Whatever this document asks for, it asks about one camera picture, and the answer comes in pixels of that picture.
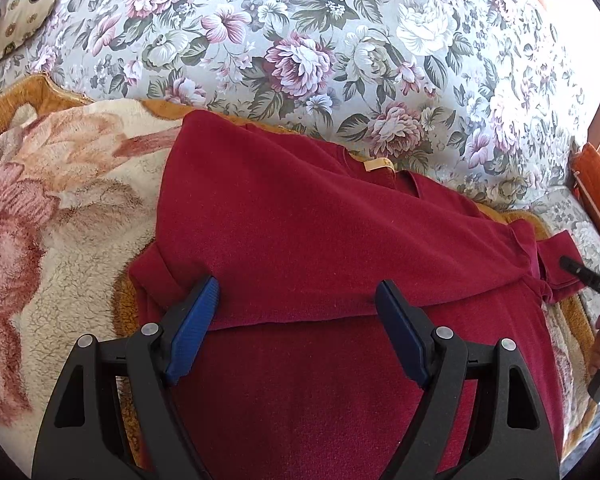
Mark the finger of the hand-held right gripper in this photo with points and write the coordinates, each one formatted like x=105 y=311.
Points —
x=587 y=275

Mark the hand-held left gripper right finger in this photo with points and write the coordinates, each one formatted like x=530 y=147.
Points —
x=399 y=332

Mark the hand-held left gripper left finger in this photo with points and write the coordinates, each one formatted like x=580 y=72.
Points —
x=196 y=327

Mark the cream floral fleece blanket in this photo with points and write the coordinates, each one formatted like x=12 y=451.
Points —
x=55 y=210

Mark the orange cushion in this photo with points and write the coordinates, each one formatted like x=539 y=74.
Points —
x=597 y=195

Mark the grey floral bedspread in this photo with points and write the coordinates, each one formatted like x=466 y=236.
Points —
x=305 y=35

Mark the dark red shirt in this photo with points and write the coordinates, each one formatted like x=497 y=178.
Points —
x=300 y=220

